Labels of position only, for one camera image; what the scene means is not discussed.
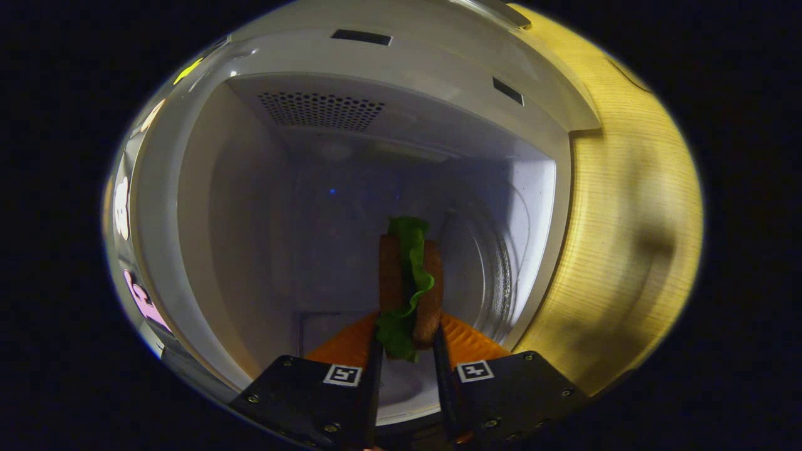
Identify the lettuce sandwich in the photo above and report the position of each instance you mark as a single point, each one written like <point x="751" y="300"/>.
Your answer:
<point x="429" y="288"/>

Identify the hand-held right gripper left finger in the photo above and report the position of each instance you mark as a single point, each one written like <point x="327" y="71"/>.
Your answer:
<point x="371" y="401"/>

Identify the white microwave oven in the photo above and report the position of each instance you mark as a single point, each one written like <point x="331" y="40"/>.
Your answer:
<point x="250" y="219"/>

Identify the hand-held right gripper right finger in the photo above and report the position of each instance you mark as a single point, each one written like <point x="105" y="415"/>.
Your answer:
<point x="443" y="394"/>

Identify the glass turntable plate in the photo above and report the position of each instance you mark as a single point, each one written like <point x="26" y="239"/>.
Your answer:
<point x="501" y="250"/>

